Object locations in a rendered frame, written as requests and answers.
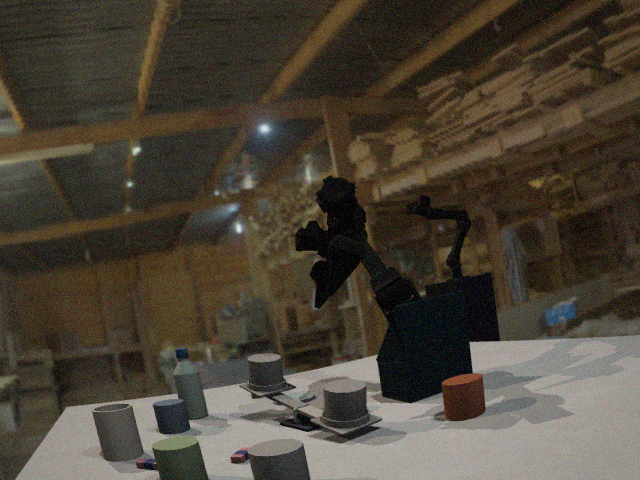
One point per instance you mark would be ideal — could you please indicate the pink eraser with blue sleeve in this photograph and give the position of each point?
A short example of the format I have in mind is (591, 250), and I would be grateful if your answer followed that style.
(146, 464)
(240, 456)

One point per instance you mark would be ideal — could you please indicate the brown cylinder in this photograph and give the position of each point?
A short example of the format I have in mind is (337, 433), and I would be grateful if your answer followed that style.
(463, 397)

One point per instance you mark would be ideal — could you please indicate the olive green cylinder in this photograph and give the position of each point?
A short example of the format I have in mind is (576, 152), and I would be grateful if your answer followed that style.
(179, 458)

